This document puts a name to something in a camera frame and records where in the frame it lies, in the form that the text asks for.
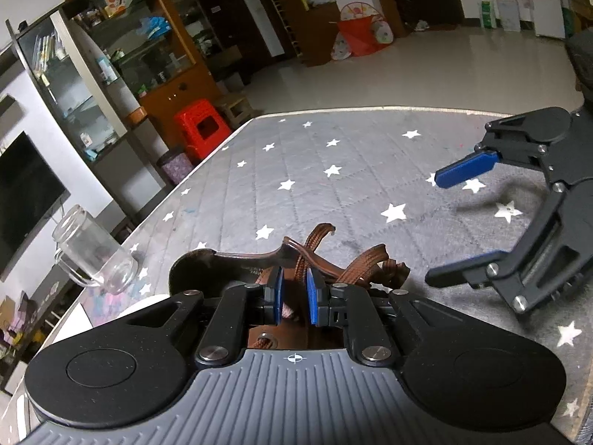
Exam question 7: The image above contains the white paper sheet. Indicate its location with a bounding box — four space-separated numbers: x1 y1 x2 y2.
42 303 92 349

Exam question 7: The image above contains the glass door display cabinet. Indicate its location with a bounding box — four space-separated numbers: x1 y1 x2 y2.
4 8 168 196

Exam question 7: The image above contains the small wooden stool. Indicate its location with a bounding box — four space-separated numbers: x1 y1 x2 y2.
214 93 261 131

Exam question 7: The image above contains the brown leather shoe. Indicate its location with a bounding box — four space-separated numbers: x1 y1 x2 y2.
168 235 353 351

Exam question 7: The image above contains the brown wooden cabinet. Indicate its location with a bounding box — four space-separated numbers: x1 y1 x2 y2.
63 0 221 148

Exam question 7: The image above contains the brown shoelace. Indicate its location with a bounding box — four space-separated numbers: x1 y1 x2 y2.
248 222 410 350

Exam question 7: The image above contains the red plastic stool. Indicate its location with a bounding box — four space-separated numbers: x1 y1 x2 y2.
174 99 231 164

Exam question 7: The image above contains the purple patterned waste bin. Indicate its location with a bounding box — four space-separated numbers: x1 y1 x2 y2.
157 148 194 185

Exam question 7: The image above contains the clear glass jar mug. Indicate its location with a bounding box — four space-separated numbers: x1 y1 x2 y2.
52 205 139 294

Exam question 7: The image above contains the black flat television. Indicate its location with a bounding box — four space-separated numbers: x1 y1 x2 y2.
0 132 68 278

